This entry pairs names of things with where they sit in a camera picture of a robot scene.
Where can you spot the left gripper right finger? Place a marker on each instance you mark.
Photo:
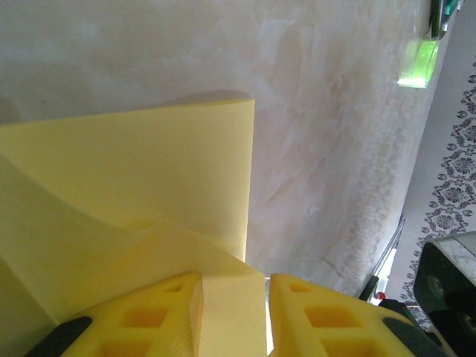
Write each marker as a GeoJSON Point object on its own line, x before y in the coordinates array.
{"type": "Point", "coordinates": [334, 316]}

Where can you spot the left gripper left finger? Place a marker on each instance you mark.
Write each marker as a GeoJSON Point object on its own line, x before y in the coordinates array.
{"type": "Point", "coordinates": [122, 320]}

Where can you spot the yellow square paper sheet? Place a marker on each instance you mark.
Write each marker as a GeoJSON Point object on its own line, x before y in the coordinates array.
{"type": "Point", "coordinates": [122, 178]}

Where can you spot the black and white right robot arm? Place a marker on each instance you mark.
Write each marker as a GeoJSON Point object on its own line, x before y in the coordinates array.
{"type": "Point", "coordinates": [450, 290]}

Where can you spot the green tape roll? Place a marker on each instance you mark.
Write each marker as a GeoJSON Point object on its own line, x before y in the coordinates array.
{"type": "Point", "coordinates": [418, 63]}

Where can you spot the black calculator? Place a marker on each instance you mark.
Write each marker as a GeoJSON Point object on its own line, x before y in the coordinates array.
{"type": "Point", "coordinates": [439, 15]}

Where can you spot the aluminium side rail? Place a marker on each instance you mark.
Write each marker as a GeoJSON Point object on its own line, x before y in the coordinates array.
{"type": "Point", "coordinates": [383, 260]}

